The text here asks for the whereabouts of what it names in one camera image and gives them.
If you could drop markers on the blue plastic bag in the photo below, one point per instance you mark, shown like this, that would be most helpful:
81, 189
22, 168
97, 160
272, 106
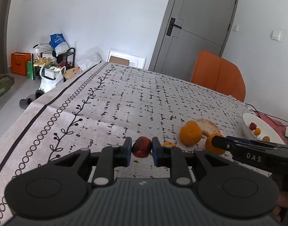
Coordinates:
58, 42

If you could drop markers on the green camouflage bag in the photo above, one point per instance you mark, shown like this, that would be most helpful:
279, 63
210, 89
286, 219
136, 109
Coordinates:
2, 87

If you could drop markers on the yellow slippers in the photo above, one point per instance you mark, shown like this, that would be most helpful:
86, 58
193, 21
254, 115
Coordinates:
41, 62

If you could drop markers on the white bowl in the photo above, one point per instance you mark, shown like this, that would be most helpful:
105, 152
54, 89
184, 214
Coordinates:
264, 127

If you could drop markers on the orange box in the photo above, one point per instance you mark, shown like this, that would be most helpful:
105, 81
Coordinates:
20, 63

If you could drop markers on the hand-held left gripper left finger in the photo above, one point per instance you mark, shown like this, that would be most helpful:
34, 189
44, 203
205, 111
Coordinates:
128, 151

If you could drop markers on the dark red plum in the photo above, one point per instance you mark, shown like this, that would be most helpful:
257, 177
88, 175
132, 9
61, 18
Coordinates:
253, 125

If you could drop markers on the clear plastic sheet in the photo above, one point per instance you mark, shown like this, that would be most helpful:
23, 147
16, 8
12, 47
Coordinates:
89, 62

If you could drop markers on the black shoes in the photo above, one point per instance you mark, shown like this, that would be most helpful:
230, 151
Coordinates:
28, 101

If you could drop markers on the orange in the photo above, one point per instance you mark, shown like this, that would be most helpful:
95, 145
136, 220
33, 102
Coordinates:
190, 133
215, 152

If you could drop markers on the white foam frame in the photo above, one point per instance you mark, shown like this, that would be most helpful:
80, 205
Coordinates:
136, 60

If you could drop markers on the white wall switch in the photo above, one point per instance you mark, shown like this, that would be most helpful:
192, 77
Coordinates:
275, 35

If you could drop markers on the orange chair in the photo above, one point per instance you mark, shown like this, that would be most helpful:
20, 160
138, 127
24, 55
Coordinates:
217, 75

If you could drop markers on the black metal rack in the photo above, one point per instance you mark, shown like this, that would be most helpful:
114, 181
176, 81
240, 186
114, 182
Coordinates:
72, 56

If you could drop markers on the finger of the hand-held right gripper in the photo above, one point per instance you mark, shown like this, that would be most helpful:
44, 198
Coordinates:
239, 140
221, 143

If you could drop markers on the person's right hand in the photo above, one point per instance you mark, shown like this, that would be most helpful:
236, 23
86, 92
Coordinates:
286, 207

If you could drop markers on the brown cardboard sheet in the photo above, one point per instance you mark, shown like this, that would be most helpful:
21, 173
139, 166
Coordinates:
119, 60

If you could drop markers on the tan loquat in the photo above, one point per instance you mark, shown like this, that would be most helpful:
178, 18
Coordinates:
266, 138

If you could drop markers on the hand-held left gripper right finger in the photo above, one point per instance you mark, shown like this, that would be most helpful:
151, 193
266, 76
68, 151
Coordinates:
155, 152

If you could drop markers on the brown paper bag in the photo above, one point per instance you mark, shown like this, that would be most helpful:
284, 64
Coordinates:
72, 73

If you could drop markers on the kumquat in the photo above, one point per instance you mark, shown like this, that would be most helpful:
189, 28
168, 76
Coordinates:
168, 144
257, 131

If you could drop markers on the green paper bag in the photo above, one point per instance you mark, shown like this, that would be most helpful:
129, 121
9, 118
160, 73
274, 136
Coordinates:
30, 70

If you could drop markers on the white tote bag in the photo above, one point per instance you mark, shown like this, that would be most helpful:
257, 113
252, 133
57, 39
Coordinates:
51, 81

